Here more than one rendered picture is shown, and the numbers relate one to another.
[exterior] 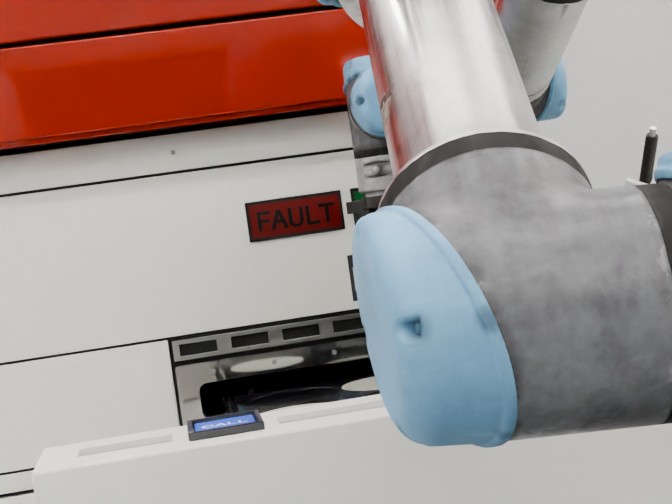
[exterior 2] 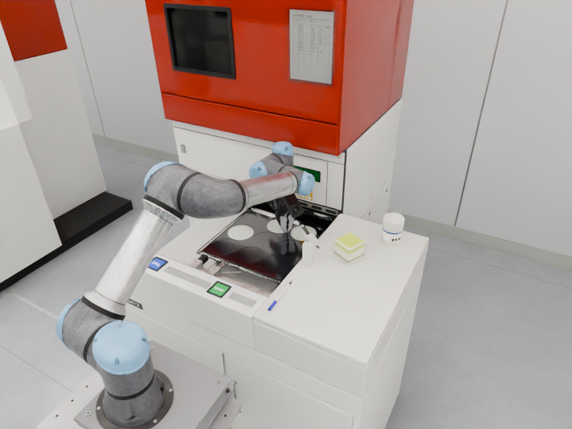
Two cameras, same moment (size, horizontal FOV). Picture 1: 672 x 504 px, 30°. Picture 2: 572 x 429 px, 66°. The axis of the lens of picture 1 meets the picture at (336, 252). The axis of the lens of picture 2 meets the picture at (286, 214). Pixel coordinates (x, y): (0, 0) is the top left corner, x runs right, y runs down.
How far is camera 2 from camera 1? 125 cm
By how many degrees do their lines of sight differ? 46
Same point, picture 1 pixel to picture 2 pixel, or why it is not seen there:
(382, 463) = (173, 291)
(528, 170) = (85, 314)
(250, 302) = not seen: hidden behind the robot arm
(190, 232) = (251, 160)
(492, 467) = (193, 304)
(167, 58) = (241, 117)
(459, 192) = (75, 311)
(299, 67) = (275, 130)
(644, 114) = not seen: outside the picture
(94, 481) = not seen: hidden behind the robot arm
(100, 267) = (229, 160)
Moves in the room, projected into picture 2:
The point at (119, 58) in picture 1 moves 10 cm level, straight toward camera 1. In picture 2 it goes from (229, 112) to (213, 121)
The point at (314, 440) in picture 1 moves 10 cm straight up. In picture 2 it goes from (160, 281) to (155, 256)
